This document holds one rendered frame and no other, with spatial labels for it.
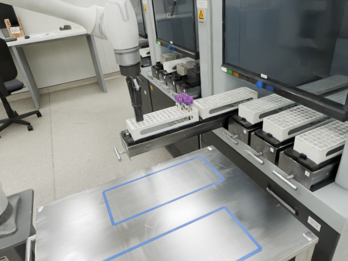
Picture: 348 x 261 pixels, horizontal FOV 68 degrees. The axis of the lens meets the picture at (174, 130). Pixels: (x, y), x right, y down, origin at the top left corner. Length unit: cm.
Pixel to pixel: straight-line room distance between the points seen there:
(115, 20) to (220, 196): 63
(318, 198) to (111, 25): 84
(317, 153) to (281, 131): 15
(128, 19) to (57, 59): 364
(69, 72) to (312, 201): 411
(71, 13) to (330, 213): 104
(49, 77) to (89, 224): 394
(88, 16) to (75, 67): 353
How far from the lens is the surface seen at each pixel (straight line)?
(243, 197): 75
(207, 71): 141
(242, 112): 112
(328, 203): 91
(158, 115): 109
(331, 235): 97
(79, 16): 103
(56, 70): 454
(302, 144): 93
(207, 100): 119
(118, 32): 90
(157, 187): 79
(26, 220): 104
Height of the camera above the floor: 135
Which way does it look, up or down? 30 degrees down
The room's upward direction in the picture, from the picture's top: 6 degrees counter-clockwise
